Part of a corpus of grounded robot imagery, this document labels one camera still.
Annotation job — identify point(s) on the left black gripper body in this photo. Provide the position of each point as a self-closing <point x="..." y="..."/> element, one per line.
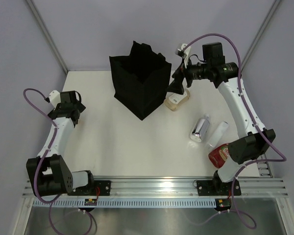
<point x="79" y="107"/>

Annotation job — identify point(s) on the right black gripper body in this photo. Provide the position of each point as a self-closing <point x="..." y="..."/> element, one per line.
<point x="188" y="73"/>

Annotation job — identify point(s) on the shiny silver bottle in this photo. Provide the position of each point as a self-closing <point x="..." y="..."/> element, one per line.
<point x="200" y="129"/>

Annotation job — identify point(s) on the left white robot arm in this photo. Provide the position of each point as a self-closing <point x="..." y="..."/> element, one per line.
<point x="48" y="173"/>

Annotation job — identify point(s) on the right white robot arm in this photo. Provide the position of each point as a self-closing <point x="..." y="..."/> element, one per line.
<point x="254" y="138"/>

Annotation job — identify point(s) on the black canvas bag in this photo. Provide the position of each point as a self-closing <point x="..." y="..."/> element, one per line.
<point x="140" y="79"/>

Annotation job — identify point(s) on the amber soap bottle centre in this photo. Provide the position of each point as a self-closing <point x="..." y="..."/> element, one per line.
<point x="174" y="101"/>

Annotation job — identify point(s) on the white frosted bottle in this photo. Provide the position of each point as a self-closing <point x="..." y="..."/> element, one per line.
<point x="216" y="136"/>

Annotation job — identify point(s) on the red dish soap bottle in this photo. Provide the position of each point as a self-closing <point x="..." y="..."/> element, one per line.
<point x="219" y="155"/>

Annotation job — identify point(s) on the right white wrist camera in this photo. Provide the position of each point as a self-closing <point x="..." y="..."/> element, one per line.
<point x="183" y="51"/>

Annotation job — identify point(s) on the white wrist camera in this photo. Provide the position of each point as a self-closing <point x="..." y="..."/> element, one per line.
<point x="183" y="51"/>
<point x="53" y="98"/>

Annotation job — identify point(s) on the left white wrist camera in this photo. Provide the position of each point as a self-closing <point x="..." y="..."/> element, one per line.
<point x="53" y="98"/>

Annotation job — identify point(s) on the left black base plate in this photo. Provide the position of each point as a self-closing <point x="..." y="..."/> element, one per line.
<point x="97" y="187"/>

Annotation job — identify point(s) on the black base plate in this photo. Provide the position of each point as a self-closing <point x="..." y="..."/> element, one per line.
<point x="97" y="187"/>
<point x="205" y="187"/>

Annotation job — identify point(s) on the aluminium mounting rail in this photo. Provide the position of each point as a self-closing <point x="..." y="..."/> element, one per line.
<point x="186" y="187"/>

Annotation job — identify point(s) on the white slotted cable duct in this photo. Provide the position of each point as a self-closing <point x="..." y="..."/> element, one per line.
<point x="136" y="203"/>

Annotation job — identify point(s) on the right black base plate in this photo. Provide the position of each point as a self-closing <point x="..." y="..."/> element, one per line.
<point x="205" y="187"/>

